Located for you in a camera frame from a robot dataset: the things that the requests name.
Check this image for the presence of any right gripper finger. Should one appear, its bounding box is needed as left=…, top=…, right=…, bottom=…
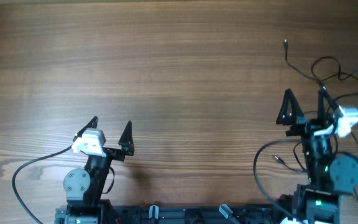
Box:
left=318, top=88, right=340, bottom=120
left=276, top=88, right=306, bottom=126

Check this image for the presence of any left black camera cable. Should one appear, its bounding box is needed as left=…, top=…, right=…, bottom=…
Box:
left=11, top=145, right=73, bottom=224

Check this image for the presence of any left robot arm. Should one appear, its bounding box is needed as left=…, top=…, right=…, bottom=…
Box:
left=54, top=116, right=135, bottom=224

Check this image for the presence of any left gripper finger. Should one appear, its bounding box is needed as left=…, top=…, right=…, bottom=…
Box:
left=73, top=116, right=98, bottom=140
left=118, top=121, right=135, bottom=156

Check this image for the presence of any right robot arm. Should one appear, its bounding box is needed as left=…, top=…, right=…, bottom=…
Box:
left=276, top=89, right=358, bottom=223

